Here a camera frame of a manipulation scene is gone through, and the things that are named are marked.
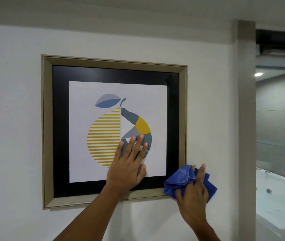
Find glass window with beige frame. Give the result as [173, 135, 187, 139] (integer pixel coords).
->
[236, 19, 285, 241]

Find person's left forearm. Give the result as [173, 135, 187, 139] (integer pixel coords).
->
[53, 183, 127, 241]

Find framed fruit art picture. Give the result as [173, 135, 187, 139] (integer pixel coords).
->
[41, 54, 188, 210]

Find blue cleaning cloth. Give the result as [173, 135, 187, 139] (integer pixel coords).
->
[163, 165, 218, 204]

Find person's left hand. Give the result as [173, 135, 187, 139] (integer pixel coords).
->
[106, 135, 149, 194]

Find white bathtub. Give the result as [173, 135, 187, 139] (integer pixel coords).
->
[255, 169, 285, 241]

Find person's right hand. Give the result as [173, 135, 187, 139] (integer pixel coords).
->
[174, 164, 209, 226]

